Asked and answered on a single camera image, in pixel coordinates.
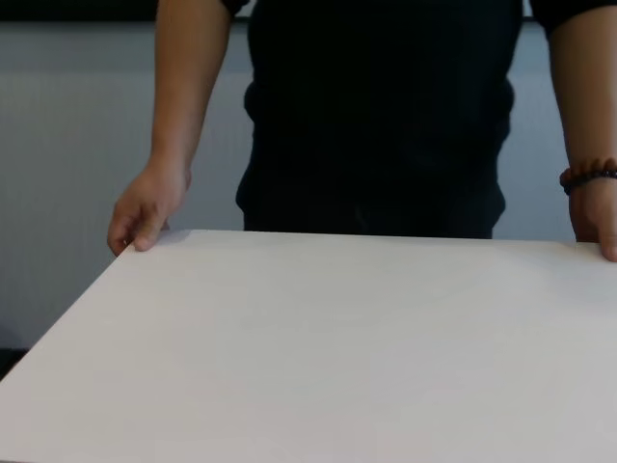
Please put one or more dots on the person left hand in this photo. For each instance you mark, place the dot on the person left hand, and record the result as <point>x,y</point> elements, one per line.
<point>595,217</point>

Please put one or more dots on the person right hand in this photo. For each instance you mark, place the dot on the person right hand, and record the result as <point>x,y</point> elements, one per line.
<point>144,207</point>

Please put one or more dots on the white rounded table top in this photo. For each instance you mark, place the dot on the white rounded table top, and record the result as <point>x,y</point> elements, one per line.
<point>313,347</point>

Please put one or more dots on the person right forearm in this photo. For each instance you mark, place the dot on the person right forearm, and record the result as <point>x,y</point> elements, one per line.
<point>193,87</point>

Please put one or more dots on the person left forearm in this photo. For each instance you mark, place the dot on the person left forearm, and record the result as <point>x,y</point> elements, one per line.
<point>585,96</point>

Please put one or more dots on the black floor box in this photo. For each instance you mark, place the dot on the black floor box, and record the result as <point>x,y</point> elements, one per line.
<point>9,364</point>

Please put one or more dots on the person in black clothes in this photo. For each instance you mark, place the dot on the person in black clothes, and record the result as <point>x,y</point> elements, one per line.
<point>376,120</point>

